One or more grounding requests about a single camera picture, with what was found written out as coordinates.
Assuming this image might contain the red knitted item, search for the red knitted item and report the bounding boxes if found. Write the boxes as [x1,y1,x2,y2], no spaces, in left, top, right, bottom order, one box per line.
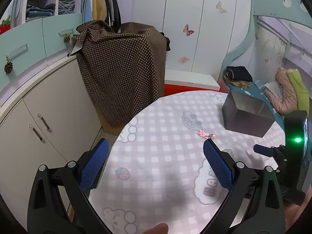
[0,15,11,34]

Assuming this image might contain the grey metal tin box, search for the grey metal tin box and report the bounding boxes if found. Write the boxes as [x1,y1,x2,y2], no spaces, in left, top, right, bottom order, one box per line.
[222,90,275,137]

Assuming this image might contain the pink bear earring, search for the pink bear earring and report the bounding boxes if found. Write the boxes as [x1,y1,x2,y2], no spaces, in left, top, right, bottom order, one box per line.
[197,130,216,139]

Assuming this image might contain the brown polka dot cloth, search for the brown polka dot cloth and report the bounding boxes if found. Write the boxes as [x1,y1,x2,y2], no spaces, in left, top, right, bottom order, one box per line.
[70,20,167,126]

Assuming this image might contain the folded dark clothes stack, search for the folded dark clothes stack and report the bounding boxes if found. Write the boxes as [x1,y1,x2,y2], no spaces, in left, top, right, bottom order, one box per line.
[223,66,253,89]

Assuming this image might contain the pine cone drawer ornament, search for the pine cone drawer ornament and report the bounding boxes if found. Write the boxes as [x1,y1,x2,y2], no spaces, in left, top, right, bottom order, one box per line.
[4,61,13,74]

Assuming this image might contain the person left hand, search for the person left hand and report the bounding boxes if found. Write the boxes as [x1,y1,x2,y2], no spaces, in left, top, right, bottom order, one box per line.
[142,223,169,234]

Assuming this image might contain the hanging clothes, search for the hanging clothes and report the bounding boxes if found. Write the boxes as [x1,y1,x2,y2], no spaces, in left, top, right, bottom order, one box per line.
[82,0,122,33]

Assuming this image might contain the pink checkered tablecloth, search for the pink checkered tablecloth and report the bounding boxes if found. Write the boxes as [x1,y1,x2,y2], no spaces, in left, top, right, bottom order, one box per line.
[89,91,285,233]

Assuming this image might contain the pink and green jacket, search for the pink and green jacket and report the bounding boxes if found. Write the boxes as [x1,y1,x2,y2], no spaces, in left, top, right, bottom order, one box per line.
[264,67,310,115]

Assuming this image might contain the person right hand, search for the person right hand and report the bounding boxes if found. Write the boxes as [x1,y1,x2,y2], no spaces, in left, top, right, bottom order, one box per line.
[285,200,311,234]

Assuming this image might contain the teal drawer unit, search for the teal drawer unit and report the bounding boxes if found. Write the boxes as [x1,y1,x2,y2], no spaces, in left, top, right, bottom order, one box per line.
[1,13,82,89]

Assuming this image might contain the white low step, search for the white low step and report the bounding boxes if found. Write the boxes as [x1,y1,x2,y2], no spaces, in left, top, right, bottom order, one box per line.
[164,69,220,91]

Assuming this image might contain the folded jeans pile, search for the folded jeans pile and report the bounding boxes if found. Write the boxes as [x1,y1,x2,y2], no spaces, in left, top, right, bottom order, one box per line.
[25,0,76,22]

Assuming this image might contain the white lower cabinet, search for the white lower cabinet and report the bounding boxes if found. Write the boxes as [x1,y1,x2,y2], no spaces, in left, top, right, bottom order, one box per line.
[1,59,101,227]

